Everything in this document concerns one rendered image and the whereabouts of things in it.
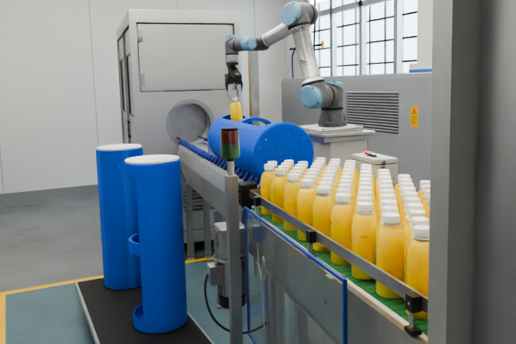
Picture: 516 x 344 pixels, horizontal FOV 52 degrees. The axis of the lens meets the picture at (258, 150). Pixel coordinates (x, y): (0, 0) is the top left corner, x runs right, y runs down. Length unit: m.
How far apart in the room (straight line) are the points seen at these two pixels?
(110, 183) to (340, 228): 2.09
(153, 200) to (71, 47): 4.67
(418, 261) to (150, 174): 1.73
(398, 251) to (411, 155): 2.66
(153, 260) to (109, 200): 0.74
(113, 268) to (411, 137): 2.20
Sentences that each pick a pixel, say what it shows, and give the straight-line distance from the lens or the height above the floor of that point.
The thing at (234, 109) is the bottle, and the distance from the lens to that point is 2.98.
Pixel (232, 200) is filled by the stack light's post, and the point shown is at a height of 1.02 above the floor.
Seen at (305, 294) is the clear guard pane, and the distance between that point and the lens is 1.51.
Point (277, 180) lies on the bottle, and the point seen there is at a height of 1.06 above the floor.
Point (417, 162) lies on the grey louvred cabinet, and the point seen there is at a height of 0.83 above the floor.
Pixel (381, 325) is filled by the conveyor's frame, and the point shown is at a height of 0.87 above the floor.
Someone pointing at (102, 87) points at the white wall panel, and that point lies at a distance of 7.17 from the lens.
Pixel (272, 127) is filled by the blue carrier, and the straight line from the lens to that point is 2.28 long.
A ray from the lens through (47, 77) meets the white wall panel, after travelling 7.09.
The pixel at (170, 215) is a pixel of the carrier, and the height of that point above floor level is 0.76.
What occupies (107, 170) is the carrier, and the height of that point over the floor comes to 0.90.
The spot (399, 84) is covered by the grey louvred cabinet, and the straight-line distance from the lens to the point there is 3.96.
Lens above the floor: 1.40
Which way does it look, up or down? 7 degrees down
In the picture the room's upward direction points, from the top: 1 degrees counter-clockwise
